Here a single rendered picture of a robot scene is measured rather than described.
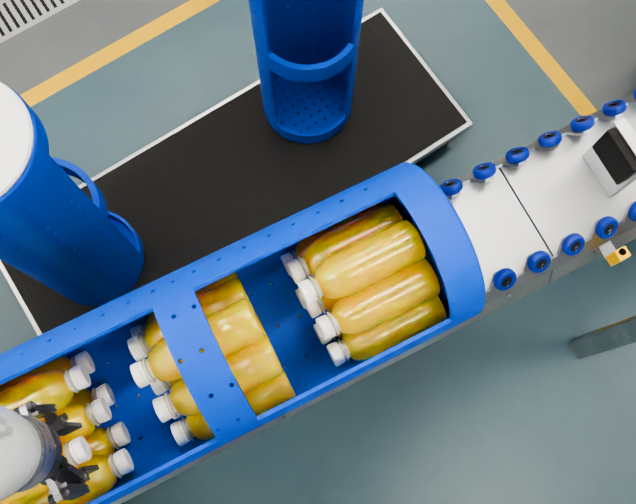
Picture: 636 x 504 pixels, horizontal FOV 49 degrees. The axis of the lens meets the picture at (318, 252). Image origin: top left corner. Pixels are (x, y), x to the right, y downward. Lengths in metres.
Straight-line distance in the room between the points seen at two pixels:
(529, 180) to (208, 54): 1.48
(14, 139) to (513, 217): 0.95
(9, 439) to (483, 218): 0.96
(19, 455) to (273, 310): 0.62
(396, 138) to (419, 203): 1.24
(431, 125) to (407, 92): 0.14
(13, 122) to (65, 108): 1.21
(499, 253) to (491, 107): 1.24
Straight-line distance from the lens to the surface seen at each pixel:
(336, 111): 2.31
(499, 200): 1.43
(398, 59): 2.43
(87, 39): 2.75
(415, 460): 2.25
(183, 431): 1.17
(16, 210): 1.45
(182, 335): 1.02
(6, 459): 0.78
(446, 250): 1.06
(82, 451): 1.15
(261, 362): 1.09
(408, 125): 2.32
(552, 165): 1.49
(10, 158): 1.40
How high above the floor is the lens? 2.23
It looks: 75 degrees down
